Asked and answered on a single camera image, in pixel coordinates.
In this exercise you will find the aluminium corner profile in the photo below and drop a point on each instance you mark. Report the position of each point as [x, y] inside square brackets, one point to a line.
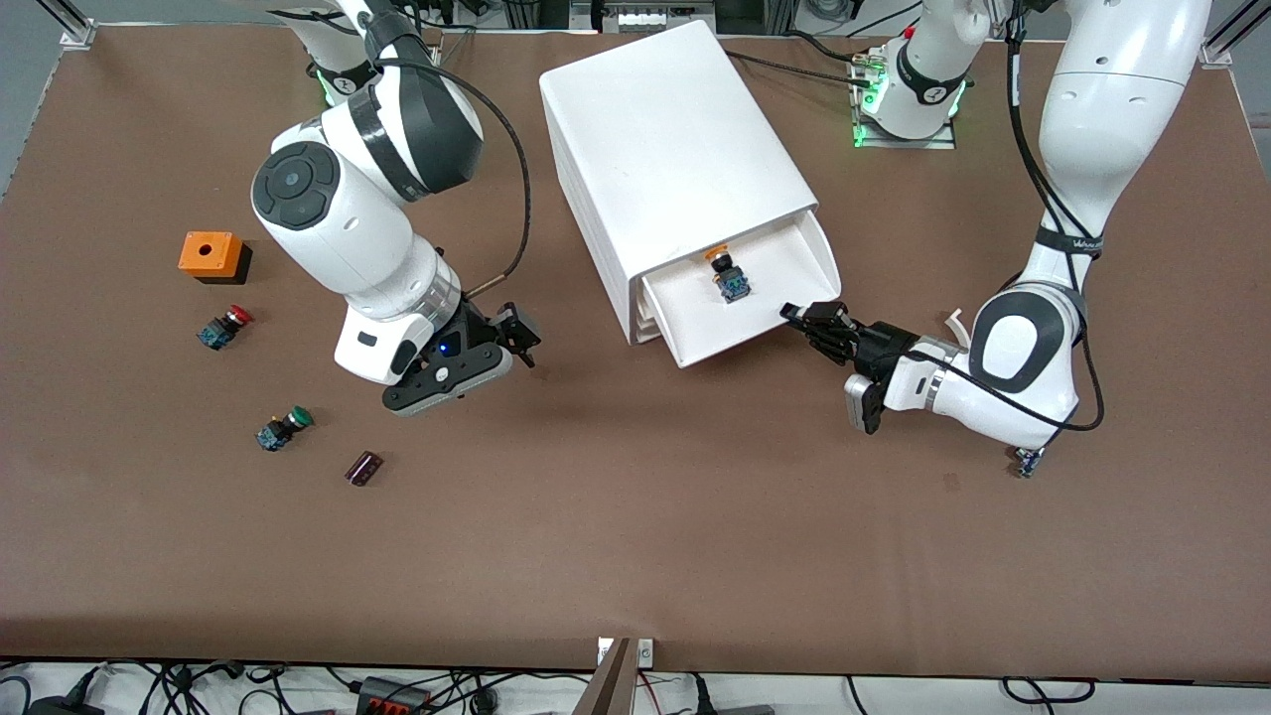
[71, 25]
[1226, 40]

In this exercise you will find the green push button switch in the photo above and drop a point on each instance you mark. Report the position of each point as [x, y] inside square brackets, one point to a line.
[283, 429]

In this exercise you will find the orange box with hole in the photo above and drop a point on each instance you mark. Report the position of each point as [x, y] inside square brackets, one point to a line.
[207, 253]

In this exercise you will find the black orange power strip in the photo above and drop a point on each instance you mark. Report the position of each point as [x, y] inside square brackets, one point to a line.
[392, 700]

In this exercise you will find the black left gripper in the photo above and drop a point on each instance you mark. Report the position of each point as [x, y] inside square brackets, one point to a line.
[878, 347]

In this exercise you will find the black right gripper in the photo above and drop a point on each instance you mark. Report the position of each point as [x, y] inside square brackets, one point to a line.
[484, 326]

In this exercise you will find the black power adapter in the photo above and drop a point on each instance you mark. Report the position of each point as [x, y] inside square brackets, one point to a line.
[60, 707]

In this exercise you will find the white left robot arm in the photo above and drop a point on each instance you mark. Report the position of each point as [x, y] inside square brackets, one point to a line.
[1112, 119]

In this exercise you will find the white lowest cabinet drawer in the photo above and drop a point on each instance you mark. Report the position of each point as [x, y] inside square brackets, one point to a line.
[650, 336]

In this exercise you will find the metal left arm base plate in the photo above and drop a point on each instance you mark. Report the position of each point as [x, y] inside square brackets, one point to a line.
[928, 144]

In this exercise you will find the dark purple capacitor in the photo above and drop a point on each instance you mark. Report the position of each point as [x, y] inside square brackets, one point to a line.
[363, 469]

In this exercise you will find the red push button switch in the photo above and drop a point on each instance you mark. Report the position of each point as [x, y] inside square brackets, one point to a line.
[220, 330]

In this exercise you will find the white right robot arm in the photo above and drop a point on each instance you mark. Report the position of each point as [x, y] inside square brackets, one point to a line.
[338, 228]

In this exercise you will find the white drawer cabinet housing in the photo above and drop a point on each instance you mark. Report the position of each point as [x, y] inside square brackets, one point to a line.
[665, 139]

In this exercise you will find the grey camera stand post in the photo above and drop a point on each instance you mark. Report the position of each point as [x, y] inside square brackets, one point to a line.
[608, 690]

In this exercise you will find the small chrome valve fitting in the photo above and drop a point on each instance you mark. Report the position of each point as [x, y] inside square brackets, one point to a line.
[1028, 465]

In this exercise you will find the white curved plastic bracket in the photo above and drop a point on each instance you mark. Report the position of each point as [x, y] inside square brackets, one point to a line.
[953, 320]

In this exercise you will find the orange push button switch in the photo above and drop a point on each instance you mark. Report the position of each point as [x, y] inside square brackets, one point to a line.
[733, 283]

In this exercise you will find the grey connector device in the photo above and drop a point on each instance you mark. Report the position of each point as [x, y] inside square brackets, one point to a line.
[645, 18]

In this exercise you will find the white middle cabinet drawer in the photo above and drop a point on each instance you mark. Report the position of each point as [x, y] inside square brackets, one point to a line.
[647, 316]

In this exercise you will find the white highest cabinet drawer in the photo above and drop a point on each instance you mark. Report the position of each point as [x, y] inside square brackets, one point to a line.
[695, 318]

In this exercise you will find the white table edge bracket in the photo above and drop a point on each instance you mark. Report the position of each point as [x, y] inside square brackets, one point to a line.
[645, 652]

